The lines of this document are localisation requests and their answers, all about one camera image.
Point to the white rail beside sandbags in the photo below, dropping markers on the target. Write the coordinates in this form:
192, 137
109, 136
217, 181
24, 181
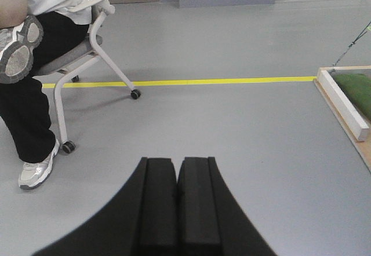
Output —
356, 124

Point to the grey rolling chair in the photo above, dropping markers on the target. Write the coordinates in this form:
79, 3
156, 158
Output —
80, 58

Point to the yellow floor tape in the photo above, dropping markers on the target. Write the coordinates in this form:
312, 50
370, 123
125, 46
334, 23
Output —
183, 82

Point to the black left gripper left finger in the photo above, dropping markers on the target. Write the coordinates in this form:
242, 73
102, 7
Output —
141, 219

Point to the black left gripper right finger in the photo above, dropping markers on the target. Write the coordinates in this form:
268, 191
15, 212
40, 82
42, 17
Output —
210, 220

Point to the plywood base platform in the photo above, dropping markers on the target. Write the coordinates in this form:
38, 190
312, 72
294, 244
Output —
363, 148

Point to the green sandbag left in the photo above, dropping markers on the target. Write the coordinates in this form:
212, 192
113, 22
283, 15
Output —
357, 88

